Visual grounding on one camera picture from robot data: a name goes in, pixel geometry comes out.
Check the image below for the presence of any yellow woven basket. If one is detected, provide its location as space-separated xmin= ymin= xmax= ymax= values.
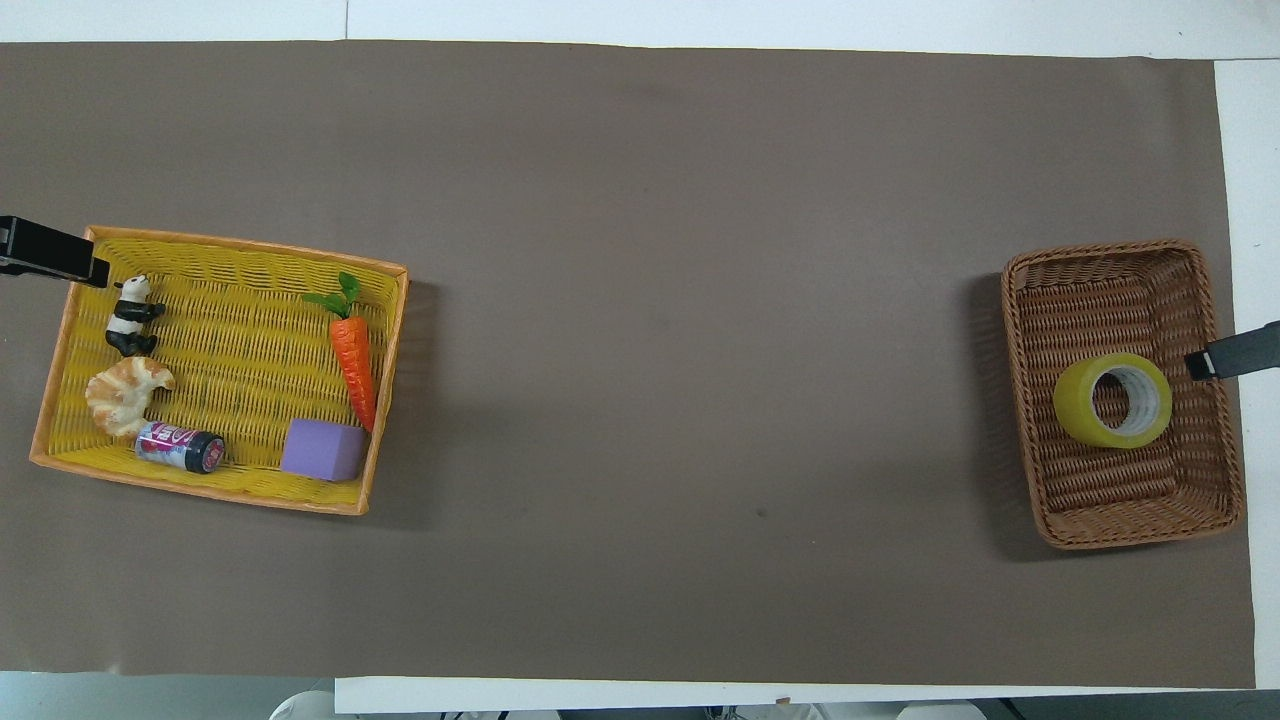
xmin=29 ymin=225 xmax=411 ymax=517

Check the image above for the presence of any yellow tape roll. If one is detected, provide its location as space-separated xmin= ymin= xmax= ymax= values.
xmin=1052 ymin=352 xmax=1173 ymax=449

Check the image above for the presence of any brown wicker basket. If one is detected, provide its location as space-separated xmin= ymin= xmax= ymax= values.
xmin=1001 ymin=239 xmax=1247 ymax=550

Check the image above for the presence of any toy carrot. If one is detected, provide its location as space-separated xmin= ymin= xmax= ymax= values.
xmin=303 ymin=272 xmax=379 ymax=433

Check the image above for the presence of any purple foam block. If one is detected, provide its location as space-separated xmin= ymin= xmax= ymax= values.
xmin=280 ymin=418 xmax=369 ymax=483

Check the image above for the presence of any small drink can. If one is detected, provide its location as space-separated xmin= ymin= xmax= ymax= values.
xmin=135 ymin=421 xmax=226 ymax=474

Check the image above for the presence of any panda figurine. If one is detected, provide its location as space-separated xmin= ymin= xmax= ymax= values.
xmin=105 ymin=274 xmax=167 ymax=358

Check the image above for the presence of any toy croissant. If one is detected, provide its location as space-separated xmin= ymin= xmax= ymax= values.
xmin=85 ymin=357 xmax=177 ymax=439

